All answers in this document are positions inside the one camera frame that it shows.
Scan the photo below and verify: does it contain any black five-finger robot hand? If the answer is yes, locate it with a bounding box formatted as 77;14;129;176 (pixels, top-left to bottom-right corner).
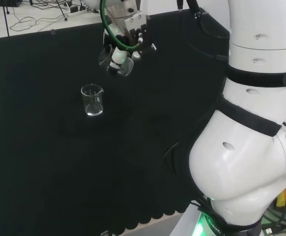
103;11;158;74

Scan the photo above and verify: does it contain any clear glass beaker with spout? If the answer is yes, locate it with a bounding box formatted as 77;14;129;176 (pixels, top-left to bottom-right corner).
98;45;134;77

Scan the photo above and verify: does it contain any white power strip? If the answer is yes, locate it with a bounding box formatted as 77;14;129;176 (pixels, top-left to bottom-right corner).
65;4;87;17

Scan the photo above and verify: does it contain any black tripod leg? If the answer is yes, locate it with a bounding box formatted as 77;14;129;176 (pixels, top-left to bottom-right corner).
56;0;69;22

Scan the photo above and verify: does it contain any thin black pole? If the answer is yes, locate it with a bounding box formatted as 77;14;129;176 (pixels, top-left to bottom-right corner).
2;0;10;37

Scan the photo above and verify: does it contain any black table cloth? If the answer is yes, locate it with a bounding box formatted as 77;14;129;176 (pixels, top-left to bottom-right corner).
0;7;231;236

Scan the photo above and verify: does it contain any black box device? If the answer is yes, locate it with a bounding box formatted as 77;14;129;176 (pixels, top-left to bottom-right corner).
0;0;23;7

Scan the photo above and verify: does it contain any green cable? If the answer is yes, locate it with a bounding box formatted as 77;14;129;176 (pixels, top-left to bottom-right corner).
99;0;143;52

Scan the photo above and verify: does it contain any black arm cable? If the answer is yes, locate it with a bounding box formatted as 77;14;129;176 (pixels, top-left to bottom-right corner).
176;0;230;40

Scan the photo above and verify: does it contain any thin floor cable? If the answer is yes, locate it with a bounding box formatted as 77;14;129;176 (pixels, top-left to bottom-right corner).
9;4;67;32

